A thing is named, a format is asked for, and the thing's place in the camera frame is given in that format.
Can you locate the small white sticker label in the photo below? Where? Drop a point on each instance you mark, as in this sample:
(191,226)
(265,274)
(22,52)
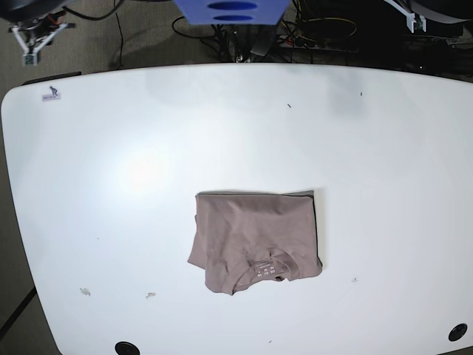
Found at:
(54,94)

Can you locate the black table grommet left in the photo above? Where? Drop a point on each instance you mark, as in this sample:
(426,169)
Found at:
(126,348)

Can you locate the black table grommet right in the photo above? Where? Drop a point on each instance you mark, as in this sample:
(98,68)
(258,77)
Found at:
(457,332)

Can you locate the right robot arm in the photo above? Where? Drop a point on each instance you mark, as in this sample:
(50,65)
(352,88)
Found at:
(23,10)

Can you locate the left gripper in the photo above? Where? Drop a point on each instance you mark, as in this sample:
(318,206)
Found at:
(402,8)

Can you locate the black table grommet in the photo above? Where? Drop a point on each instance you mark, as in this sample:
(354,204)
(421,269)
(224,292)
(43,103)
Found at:
(457,332)
(126,348)

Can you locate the black power strip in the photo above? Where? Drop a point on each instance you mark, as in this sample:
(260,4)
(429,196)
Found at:
(300,42)

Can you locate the blue plastic mount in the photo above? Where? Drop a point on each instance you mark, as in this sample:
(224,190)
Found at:
(200,12)

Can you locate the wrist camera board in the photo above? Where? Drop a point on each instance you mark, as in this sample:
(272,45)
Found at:
(415,22)
(30,60)

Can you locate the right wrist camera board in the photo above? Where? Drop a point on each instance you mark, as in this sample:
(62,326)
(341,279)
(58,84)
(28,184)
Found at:
(30,60)

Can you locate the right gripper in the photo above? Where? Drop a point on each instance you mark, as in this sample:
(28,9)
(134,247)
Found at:
(35,34)

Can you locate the mauve T-shirt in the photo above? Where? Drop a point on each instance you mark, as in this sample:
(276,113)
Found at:
(244,238)

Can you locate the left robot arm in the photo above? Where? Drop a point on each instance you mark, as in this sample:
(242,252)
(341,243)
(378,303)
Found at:
(442,11)

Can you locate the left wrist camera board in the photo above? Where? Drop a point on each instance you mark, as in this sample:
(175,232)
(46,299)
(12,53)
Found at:
(415,22)

